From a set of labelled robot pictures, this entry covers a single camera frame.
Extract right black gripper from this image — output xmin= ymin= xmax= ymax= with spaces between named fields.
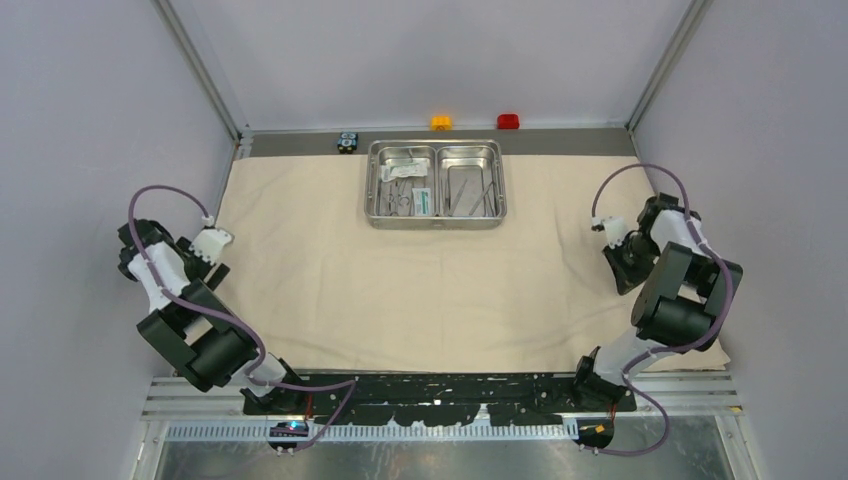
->
xmin=602 ymin=232 xmax=661 ymax=295

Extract beige cloth wrap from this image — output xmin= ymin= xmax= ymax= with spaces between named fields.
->
xmin=174 ymin=153 xmax=731 ymax=374

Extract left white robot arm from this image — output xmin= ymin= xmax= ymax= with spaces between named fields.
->
xmin=118 ymin=219 xmax=307 ymax=414

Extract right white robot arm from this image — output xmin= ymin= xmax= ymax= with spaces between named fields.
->
xmin=570 ymin=193 xmax=743 ymax=411

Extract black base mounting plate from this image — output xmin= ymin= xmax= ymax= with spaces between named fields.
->
xmin=240 ymin=373 xmax=636 ymax=427

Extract right steel tray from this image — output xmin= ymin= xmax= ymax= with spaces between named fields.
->
xmin=436 ymin=143 xmax=507 ymax=229

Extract steel tray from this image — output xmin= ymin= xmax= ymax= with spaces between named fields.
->
xmin=436 ymin=143 xmax=507 ymax=229
xmin=365 ymin=144 xmax=438 ymax=219

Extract steel tweezers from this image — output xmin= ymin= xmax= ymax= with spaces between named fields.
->
xmin=445 ymin=179 xmax=496 ymax=218

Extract red button block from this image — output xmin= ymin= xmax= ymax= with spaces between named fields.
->
xmin=496 ymin=113 xmax=521 ymax=130

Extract small blue owl toy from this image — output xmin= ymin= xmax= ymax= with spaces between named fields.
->
xmin=337 ymin=132 xmax=359 ymax=154

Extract green white packet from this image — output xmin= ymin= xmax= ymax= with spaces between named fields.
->
xmin=412 ymin=188 xmax=433 ymax=217

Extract left steel tray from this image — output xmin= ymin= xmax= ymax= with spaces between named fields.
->
xmin=365 ymin=144 xmax=438 ymax=219

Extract white sterile pouch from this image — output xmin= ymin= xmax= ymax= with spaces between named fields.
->
xmin=379 ymin=162 xmax=429 ymax=183

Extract yellow button block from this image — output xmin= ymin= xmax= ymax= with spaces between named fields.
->
xmin=429 ymin=115 xmax=453 ymax=131

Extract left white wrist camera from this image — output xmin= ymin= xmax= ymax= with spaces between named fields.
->
xmin=189 ymin=215 xmax=234 ymax=266

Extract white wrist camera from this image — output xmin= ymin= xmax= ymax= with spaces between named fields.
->
xmin=189 ymin=215 xmax=234 ymax=266
xmin=591 ymin=216 xmax=629 ymax=249

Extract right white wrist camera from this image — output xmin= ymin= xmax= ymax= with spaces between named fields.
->
xmin=591 ymin=216 xmax=629 ymax=249

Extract wire mesh steel basket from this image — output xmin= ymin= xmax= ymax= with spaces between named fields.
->
xmin=364 ymin=139 xmax=502 ymax=230

